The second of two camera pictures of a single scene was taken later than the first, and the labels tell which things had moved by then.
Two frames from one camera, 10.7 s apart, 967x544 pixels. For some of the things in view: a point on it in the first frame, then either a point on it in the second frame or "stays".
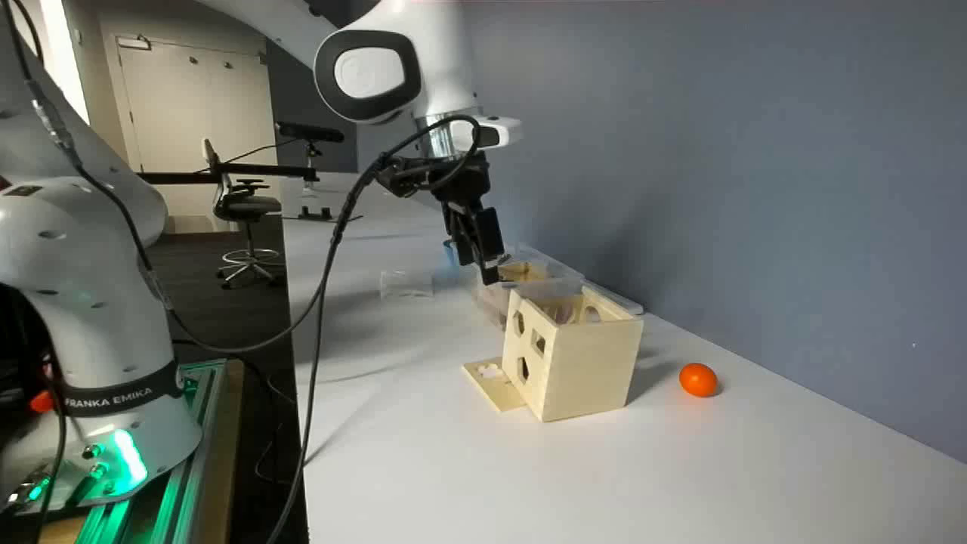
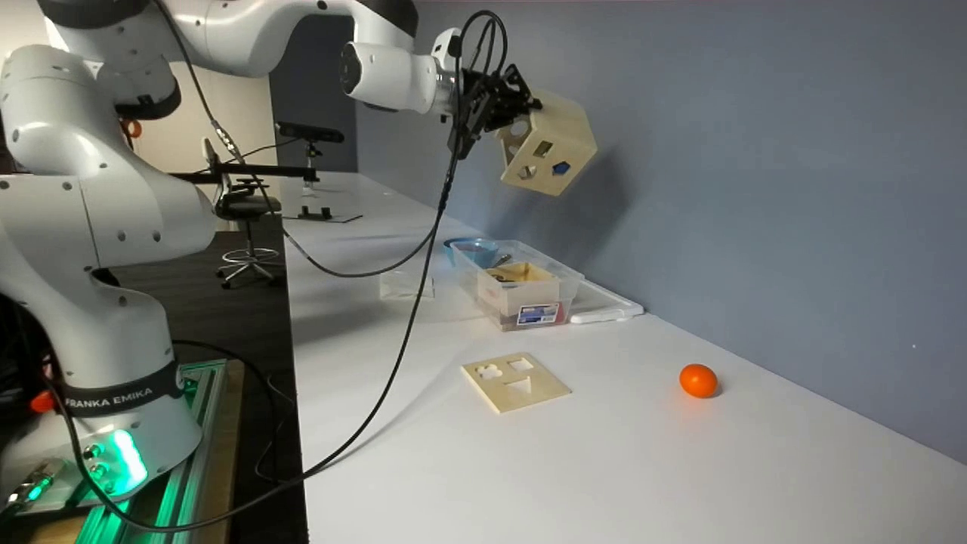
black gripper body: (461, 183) → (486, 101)
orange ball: (700, 378) stays
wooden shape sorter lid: (492, 378) stays
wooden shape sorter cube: (577, 367) → (547, 149)
